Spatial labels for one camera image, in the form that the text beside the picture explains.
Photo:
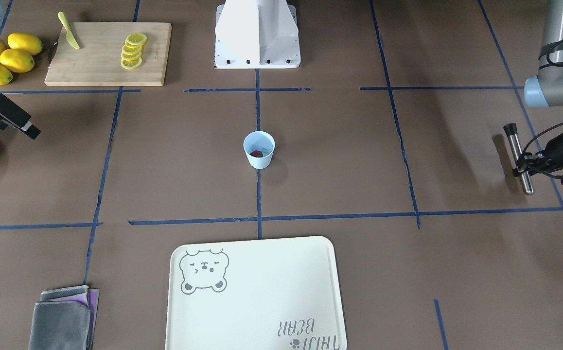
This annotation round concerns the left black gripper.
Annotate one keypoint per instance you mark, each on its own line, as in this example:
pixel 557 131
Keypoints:
pixel 557 148

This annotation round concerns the yellow lemon slices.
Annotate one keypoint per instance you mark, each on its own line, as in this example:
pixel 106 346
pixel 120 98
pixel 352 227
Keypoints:
pixel 131 54

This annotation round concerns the steel muddler black tip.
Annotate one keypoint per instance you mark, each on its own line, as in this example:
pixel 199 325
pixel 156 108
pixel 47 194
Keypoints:
pixel 520 169

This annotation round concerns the yellow plastic knife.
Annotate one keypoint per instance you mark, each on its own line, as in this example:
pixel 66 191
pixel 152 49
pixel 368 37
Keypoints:
pixel 69 35

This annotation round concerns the white pedestal column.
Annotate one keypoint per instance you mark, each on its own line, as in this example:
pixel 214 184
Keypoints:
pixel 256 34

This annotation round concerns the red strawberry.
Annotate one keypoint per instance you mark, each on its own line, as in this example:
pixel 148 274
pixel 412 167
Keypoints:
pixel 257 153

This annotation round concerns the grey purple folded cloth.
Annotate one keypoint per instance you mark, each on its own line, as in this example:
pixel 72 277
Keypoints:
pixel 65 319

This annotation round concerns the light blue cup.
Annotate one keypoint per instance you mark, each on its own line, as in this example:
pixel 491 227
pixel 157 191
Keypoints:
pixel 259 148

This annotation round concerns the cream bear tray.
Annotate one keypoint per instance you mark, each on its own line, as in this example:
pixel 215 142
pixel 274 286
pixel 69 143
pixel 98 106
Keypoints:
pixel 270 294

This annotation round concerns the wooden cutting board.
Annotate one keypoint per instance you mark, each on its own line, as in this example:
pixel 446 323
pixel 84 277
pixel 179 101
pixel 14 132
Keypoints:
pixel 97 62

